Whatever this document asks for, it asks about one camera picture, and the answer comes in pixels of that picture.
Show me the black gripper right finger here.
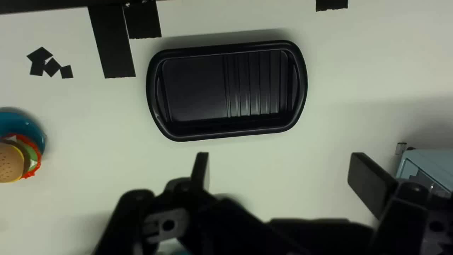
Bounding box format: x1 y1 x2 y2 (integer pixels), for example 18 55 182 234
346 151 400 221

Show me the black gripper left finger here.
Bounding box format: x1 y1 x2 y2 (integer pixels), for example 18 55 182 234
189 151 210 192

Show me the light blue toy oven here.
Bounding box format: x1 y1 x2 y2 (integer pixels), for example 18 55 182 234
394 140 453 197

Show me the black rectangular tray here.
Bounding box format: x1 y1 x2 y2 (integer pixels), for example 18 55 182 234
145 39 308 141

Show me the long black tape strip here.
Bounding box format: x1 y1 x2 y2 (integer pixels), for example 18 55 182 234
87 4 137 79

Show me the short wide black tape strip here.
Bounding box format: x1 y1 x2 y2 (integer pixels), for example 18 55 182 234
123 1 162 39

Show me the small teal plate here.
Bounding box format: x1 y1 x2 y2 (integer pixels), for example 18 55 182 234
0 106 48 154

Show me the cluster of small black tape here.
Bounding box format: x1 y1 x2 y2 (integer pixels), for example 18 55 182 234
25 47 74 81

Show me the black tape piece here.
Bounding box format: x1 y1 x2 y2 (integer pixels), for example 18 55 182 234
315 0 349 11

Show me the toy burger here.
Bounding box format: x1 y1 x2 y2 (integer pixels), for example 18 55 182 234
0 133 42 184

